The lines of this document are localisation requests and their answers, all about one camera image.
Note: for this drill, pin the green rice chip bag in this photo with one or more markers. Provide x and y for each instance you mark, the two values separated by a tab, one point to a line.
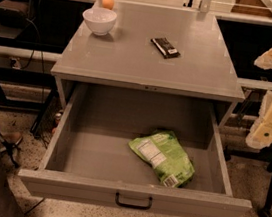
163	152

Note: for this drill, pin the grey cabinet counter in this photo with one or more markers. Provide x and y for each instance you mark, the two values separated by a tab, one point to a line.
126	57

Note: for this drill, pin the open grey drawer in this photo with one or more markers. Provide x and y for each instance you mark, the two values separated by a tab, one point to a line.
89	159

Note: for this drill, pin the black snack bar packet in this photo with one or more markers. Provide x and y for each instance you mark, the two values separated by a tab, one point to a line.
167	50

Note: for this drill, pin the orange fruit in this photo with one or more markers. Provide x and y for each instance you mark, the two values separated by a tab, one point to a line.
109	4

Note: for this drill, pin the white bowl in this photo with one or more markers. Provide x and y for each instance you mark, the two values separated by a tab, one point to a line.
99	20

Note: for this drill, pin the dark box on shelf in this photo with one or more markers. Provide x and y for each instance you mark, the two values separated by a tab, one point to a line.
13	13

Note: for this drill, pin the black drawer handle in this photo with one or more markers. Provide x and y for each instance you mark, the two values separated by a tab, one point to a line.
133	202

